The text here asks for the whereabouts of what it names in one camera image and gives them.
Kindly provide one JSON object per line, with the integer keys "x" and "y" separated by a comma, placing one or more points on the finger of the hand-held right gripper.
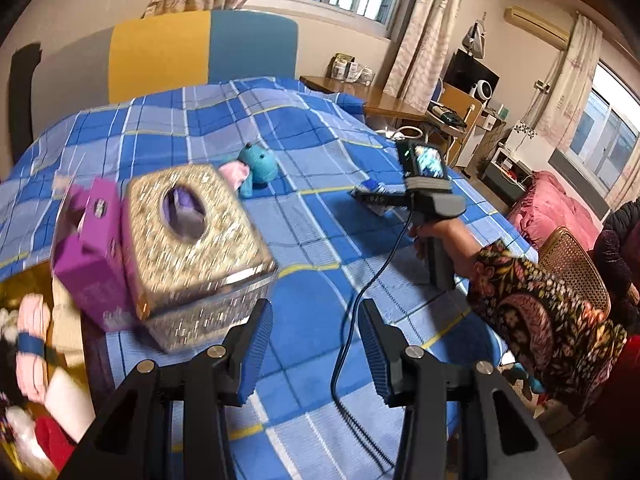
{"x": 385, "y": 189}
{"x": 385, "y": 206}

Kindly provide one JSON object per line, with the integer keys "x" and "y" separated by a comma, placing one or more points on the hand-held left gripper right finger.
{"x": 375, "y": 355}

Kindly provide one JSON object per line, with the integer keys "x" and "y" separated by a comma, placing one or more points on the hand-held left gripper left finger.
{"x": 255, "y": 350}

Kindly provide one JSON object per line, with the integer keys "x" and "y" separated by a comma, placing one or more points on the gold mirror tray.
{"x": 22, "y": 285}

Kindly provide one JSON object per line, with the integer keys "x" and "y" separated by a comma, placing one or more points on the person's right forearm floral sleeve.
{"x": 540, "y": 320}

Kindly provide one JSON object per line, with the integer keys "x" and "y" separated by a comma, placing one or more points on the person's right hand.
{"x": 457, "y": 245}

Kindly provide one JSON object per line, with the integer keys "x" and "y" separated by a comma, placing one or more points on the blue plaid bedsheet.
{"x": 320, "y": 170}

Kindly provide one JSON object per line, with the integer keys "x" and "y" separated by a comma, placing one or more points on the white low cabinet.
{"x": 510, "y": 160}

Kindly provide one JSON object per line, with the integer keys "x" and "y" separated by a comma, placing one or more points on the wooden nightstand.
{"x": 370, "y": 100}

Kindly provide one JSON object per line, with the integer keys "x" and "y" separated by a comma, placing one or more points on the glittery gold tissue box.
{"x": 220, "y": 260}

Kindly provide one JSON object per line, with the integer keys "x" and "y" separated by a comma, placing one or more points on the pink quilt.
{"x": 550, "y": 210}

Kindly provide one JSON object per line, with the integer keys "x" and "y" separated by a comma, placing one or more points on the small white fan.
{"x": 482, "y": 91}

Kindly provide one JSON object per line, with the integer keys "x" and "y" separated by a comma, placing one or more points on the tins on nightstand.
{"x": 344, "y": 66}

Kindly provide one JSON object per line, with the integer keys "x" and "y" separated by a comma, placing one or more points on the blue plush toy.
{"x": 257, "y": 162}

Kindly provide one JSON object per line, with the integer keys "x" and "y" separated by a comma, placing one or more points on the black monitor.
{"x": 470, "y": 72}

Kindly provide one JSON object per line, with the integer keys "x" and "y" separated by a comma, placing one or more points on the pink plush toy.
{"x": 234, "y": 172}

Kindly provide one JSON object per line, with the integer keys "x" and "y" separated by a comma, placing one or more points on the teal slipper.
{"x": 526, "y": 381}

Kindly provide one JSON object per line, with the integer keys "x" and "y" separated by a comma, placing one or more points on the wicker chair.
{"x": 575, "y": 270}

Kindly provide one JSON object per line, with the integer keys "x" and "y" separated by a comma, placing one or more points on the garment steamer on stand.
{"x": 475, "y": 37}

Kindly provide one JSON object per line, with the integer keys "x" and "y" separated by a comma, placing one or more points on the wide side window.
{"x": 607, "y": 135}

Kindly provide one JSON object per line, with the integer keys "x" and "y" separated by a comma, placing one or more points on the purple cardboard box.
{"x": 87, "y": 270}

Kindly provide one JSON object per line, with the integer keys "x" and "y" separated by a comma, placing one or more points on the red cloth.
{"x": 52, "y": 440}

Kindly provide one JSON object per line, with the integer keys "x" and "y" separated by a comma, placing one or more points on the white fuzzy cloth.
{"x": 25, "y": 440}

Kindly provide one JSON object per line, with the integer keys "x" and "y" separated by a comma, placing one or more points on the red garment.
{"x": 622, "y": 390}

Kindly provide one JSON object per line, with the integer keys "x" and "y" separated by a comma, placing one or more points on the grey yellow blue headboard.
{"x": 160, "y": 55}

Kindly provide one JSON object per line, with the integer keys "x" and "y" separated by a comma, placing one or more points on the wall air conditioner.
{"x": 537, "y": 27}

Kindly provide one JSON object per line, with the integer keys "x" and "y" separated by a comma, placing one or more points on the black padded post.
{"x": 25, "y": 100}

